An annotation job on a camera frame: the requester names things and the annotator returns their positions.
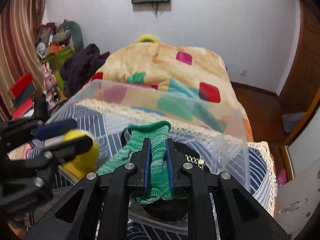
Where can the brown striped curtain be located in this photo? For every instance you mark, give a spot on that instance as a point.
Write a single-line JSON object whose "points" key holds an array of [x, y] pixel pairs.
{"points": [[20, 23]]}

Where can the green cardboard box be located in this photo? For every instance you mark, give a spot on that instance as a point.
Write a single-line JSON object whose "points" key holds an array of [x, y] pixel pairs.
{"points": [[56, 61]]}

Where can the brown wooden door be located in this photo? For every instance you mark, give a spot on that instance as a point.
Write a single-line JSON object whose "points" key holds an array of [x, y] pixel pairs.
{"points": [[301, 90]]}

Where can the green knitted sock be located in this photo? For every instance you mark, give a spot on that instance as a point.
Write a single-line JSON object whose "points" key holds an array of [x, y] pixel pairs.
{"points": [[158, 134]]}

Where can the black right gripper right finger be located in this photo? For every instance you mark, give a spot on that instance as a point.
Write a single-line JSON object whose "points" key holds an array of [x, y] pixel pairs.
{"points": [[219, 207]]}

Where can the colourful beige fleece blanket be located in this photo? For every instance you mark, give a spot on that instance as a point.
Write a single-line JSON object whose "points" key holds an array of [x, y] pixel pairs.
{"points": [[191, 71]]}

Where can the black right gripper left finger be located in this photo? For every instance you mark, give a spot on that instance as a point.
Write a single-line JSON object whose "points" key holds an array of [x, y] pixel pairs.
{"points": [[97, 206]]}

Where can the red flat box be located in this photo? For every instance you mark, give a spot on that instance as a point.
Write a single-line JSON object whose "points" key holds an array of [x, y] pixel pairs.
{"points": [[20, 85]]}

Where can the blue white patterned tablecloth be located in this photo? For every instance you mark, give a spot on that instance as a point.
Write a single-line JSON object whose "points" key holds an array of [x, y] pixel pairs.
{"points": [[97, 207]]}

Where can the pink rabbit figure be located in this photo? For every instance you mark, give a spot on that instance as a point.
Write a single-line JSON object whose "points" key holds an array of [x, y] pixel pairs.
{"points": [[49, 80]]}

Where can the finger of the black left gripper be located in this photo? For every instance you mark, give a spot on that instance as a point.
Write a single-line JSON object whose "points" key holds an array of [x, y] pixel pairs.
{"points": [[50, 157], [17, 132]]}

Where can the yellow felt doll ball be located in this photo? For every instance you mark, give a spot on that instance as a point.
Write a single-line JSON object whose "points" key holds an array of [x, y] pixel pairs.
{"points": [[82, 154]]}

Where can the grey green plush dinosaur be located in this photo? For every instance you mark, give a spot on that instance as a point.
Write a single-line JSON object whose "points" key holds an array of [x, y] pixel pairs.
{"points": [[69, 31]]}

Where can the black white patterned fabric item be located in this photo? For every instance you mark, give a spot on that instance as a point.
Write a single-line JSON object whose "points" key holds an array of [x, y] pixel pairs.
{"points": [[197, 160]]}

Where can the clear plastic storage box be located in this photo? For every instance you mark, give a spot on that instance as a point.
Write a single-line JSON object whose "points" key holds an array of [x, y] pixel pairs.
{"points": [[107, 109]]}

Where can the dark purple garment pile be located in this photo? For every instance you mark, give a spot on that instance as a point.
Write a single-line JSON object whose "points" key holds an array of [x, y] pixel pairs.
{"points": [[80, 68]]}

